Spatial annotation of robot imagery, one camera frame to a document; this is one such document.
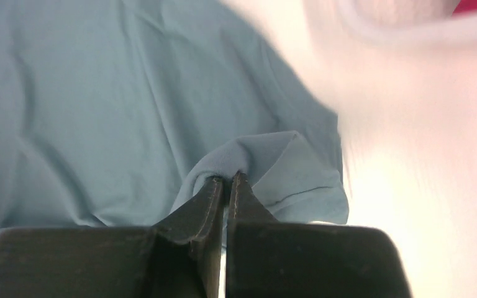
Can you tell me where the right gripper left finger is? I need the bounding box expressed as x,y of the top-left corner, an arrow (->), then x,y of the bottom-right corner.
0,178 -> 225,297

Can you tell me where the white plastic basket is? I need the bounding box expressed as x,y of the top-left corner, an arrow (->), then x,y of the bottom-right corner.
335,1 -> 477,47

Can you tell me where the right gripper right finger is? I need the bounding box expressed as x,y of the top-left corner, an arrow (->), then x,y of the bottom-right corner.
225,173 -> 411,297

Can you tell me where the grey-blue t shirt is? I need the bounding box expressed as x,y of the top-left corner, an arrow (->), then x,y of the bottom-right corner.
0,1 -> 348,233

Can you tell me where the red t shirt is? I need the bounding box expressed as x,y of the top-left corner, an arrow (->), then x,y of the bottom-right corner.
452,0 -> 477,15

